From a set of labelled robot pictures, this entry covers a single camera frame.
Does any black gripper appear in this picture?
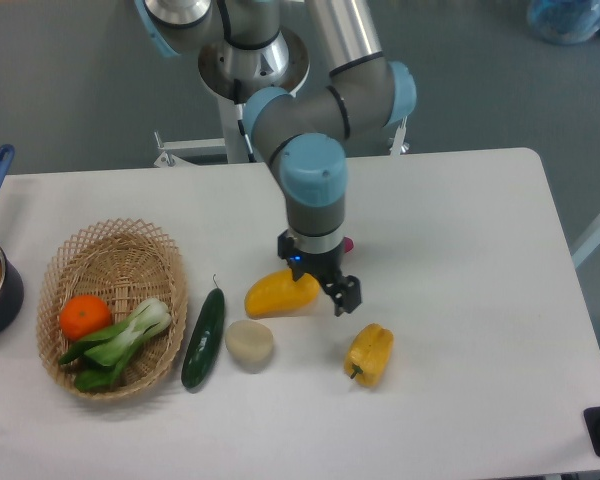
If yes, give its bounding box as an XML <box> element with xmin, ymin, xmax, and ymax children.
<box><xmin>277</xmin><ymin>228</ymin><xmax>362</xmax><ymax>316</ymax></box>

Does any yellow mango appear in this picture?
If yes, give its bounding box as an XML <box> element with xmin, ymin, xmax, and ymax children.
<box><xmin>244</xmin><ymin>269</ymin><xmax>321</xmax><ymax>319</ymax></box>

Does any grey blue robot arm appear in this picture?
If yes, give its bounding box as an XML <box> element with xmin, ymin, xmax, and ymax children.
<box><xmin>136</xmin><ymin>1</ymin><xmax>417</xmax><ymax>314</ymax></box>

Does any purple sweet potato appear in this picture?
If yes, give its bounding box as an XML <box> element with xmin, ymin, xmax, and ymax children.
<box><xmin>344</xmin><ymin>237</ymin><xmax>354</xmax><ymax>253</ymax></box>

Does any yellow bell pepper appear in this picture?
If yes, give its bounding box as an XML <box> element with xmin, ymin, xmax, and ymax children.
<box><xmin>343</xmin><ymin>323</ymin><xmax>394</xmax><ymax>388</ymax></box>

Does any beige round potato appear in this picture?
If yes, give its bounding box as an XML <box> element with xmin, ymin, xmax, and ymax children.
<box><xmin>225</xmin><ymin>320</ymin><xmax>274</xmax><ymax>364</ymax></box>

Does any green cucumber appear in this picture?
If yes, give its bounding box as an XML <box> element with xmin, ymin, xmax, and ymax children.
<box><xmin>181</xmin><ymin>278</ymin><xmax>226</xmax><ymax>390</ymax></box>

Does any woven wicker basket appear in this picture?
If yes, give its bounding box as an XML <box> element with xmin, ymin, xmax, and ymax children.
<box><xmin>36</xmin><ymin>219</ymin><xmax>188</xmax><ymax>401</ymax></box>

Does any green bok choy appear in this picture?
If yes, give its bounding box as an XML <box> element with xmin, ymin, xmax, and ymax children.
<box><xmin>58</xmin><ymin>298</ymin><xmax>172</xmax><ymax>392</ymax></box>

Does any orange tangerine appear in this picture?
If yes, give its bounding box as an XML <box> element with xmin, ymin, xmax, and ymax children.
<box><xmin>59</xmin><ymin>295</ymin><xmax>113</xmax><ymax>341</ymax></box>

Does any blue plastic bag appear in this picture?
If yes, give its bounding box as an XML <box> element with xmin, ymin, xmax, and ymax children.
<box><xmin>526</xmin><ymin>1</ymin><xmax>600</xmax><ymax>46</ymax></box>

